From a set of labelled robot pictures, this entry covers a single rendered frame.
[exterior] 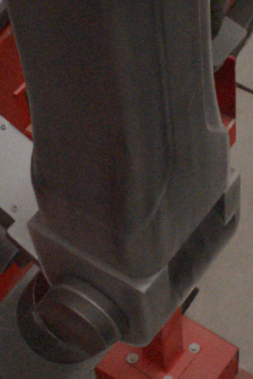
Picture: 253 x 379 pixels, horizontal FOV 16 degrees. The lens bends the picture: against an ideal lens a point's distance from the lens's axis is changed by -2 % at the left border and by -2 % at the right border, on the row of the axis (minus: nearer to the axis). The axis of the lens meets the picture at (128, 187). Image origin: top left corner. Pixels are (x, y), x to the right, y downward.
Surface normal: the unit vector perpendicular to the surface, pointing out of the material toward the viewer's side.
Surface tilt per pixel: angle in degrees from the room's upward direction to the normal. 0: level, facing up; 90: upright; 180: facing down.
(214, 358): 3
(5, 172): 22
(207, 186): 90
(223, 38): 15
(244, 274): 0
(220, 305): 0
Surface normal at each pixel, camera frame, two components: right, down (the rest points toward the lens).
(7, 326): 0.29, -0.33
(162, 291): 0.80, 0.43
